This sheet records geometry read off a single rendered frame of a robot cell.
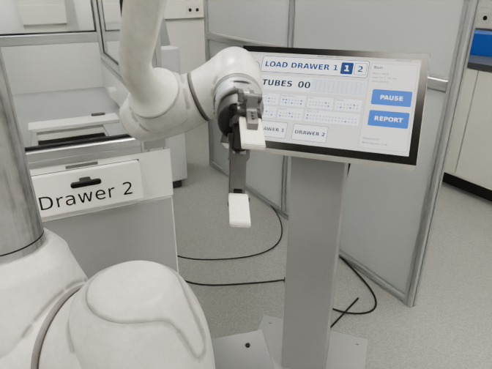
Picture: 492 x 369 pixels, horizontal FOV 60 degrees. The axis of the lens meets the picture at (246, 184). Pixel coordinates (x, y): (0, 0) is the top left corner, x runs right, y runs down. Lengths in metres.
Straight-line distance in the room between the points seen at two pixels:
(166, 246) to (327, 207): 0.51
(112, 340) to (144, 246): 0.86
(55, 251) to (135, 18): 0.33
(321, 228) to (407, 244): 0.79
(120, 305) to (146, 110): 0.42
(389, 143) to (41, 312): 0.86
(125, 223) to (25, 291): 0.72
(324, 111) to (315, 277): 0.57
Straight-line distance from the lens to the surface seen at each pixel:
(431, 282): 2.40
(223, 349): 0.80
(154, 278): 0.52
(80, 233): 1.27
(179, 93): 0.81
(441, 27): 1.81
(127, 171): 1.19
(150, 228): 1.31
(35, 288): 0.59
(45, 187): 1.18
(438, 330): 2.13
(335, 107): 1.18
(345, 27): 2.13
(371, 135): 1.14
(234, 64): 0.81
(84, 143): 1.18
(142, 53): 0.71
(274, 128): 1.18
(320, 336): 1.62
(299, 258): 1.43
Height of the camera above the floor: 1.36
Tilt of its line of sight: 25 degrees down
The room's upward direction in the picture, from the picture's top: straight up
